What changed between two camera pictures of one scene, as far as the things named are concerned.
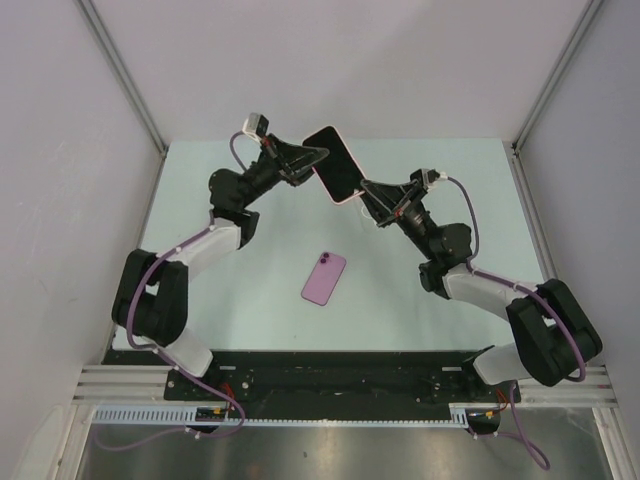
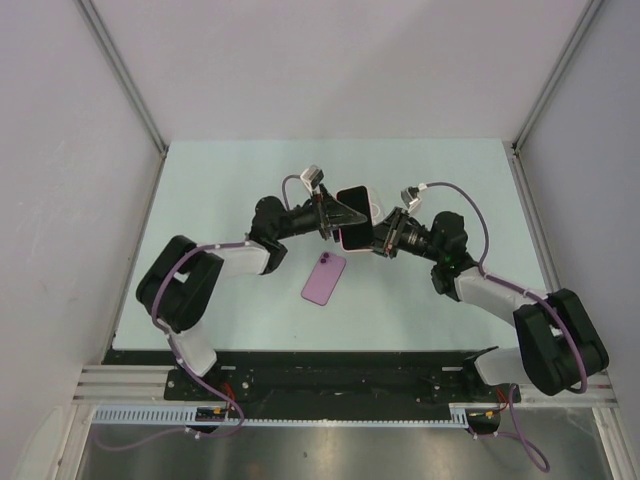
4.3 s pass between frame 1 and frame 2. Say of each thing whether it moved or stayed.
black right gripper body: moved
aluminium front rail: stayed
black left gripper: moved
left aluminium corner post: stayed
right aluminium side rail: stayed
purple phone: stayed
